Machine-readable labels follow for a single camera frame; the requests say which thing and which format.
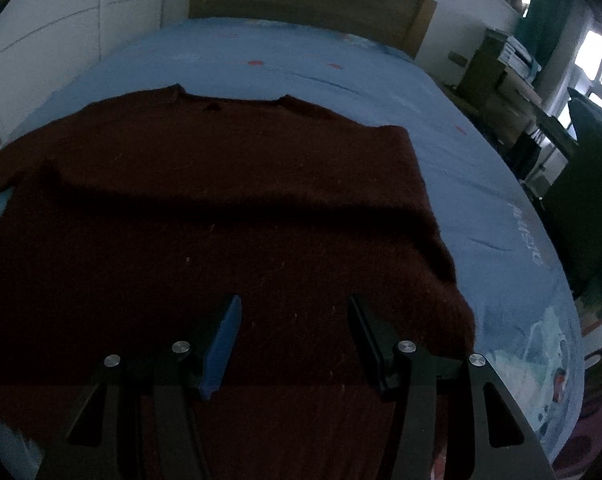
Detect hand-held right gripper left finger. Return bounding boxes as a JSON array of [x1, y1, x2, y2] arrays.
[[36, 294, 243, 480]]

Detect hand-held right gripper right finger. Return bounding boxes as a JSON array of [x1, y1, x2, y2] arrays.
[[347, 295, 558, 480]]

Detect teal curtain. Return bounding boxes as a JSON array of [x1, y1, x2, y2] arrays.
[[524, 0, 583, 92]]

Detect stacked cardboard boxes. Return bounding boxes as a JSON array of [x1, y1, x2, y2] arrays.
[[458, 27, 543, 126]]

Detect teal cloth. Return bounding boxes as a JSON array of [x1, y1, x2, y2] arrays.
[[565, 87, 602, 158]]

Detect dark red sweater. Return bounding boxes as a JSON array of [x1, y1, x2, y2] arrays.
[[0, 84, 478, 480]]

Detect window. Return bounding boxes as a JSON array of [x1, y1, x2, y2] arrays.
[[574, 29, 602, 126]]

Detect wooden headboard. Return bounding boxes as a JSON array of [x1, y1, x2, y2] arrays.
[[188, 0, 438, 59]]

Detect white wardrobe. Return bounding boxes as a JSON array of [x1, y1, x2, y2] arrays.
[[0, 0, 198, 147]]

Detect dark chair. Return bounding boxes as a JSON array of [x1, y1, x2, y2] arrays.
[[540, 135, 602, 322]]

